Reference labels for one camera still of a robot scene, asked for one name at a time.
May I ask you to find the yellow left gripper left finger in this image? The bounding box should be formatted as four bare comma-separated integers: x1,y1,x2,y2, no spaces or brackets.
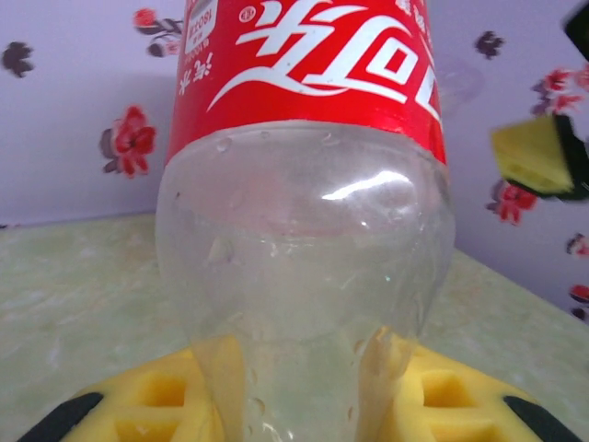
20,335,243,442

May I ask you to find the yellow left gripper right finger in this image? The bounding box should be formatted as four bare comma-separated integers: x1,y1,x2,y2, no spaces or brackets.
367,327,583,442

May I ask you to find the clear cola bottle red label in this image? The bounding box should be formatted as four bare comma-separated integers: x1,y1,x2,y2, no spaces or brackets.
154,0,456,442

